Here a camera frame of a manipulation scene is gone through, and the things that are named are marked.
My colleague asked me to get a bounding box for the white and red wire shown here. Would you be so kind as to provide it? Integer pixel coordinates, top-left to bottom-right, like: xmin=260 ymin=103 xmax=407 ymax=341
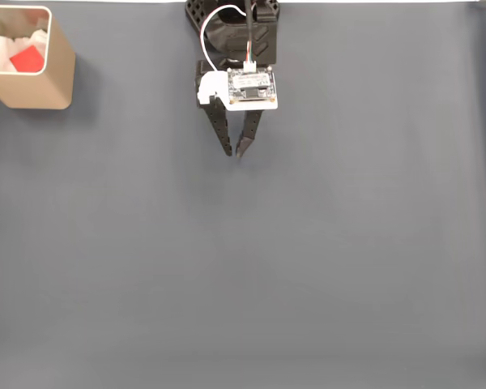
xmin=199 ymin=6 xmax=236 ymax=73

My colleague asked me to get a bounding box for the white padding foam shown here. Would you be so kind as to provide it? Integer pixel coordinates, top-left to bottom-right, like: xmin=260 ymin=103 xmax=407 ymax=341
xmin=0 ymin=30 xmax=49 ymax=73

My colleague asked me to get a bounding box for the black camera cable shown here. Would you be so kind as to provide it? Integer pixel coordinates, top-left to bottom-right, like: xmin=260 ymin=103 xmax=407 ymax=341
xmin=242 ymin=0 xmax=260 ymax=74

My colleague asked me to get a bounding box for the beige square box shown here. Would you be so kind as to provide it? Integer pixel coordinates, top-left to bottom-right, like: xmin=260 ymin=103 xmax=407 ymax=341
xmin=0 ymin=6 xmax=76 ymax=110

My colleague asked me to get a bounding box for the white camera board with mount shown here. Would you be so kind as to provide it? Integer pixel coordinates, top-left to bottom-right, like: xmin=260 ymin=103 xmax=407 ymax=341
xmin=197 ymin=66 xmax=279 ymax=111

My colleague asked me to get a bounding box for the red cube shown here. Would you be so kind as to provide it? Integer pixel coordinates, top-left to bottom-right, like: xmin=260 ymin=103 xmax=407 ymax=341
xmin=9 ymin=45 xmax=45 ymax=72

